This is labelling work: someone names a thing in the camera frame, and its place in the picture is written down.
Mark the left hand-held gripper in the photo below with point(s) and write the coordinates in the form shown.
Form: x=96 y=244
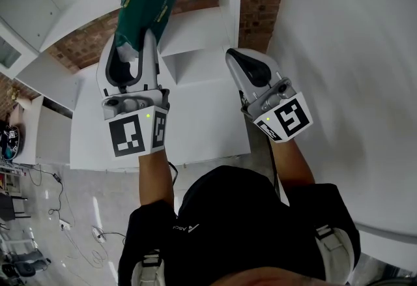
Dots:
x=128 y=135

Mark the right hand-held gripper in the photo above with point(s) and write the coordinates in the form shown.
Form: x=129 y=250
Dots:
x=293 y=118

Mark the green packet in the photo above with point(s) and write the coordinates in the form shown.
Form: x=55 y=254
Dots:
x=146 y=1

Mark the person's left forearm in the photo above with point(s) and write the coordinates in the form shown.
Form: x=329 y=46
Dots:
x=154 y=177

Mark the person's right forearm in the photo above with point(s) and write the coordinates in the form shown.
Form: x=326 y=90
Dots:
x=293 y=161

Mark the white open shelf unit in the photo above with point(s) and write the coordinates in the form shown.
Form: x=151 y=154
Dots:
x=195 y=63

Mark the white shelf support board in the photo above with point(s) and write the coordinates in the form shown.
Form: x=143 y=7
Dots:
x=49 y=79

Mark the white low cabinet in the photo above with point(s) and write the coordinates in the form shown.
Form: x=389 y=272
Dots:
x=52 y=138

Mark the round black device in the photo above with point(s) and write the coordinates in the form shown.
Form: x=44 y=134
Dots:
x=9 y=141

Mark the person's black shirt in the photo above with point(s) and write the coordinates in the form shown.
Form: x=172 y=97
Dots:
x=234 y=223

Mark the cluttered metal rack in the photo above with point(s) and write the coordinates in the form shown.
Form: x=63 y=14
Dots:
x=9 y=180

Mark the white power strip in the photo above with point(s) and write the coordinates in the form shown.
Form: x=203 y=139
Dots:
x=99 y=234
x=65 y=224

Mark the black chair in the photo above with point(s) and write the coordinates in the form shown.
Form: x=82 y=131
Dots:
x=8 y=206

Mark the black office chair base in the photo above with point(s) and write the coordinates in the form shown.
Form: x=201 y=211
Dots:
x=23 y=266

